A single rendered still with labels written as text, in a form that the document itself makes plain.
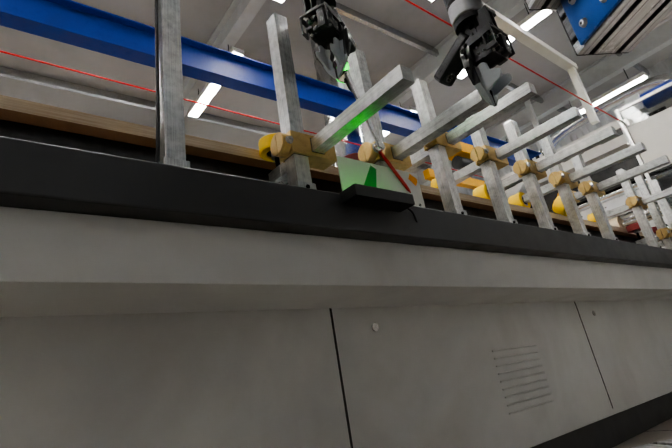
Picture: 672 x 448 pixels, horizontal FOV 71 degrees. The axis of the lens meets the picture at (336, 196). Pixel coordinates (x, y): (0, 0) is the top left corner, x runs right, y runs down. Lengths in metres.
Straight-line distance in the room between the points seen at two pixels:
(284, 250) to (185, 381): 0.30
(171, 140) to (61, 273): 0.27
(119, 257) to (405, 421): 0.80
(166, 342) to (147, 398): 0.10
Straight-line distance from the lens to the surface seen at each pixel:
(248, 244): 0.83
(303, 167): 0.95
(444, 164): 1.32
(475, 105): 1.03
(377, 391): 1.20
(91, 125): 1.02
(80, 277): 0.72
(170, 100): 0.87
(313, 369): 1.09
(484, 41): 1.04
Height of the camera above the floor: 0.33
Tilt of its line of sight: 23 degrees up
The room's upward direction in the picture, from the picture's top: 10 degrees counter-clockwise
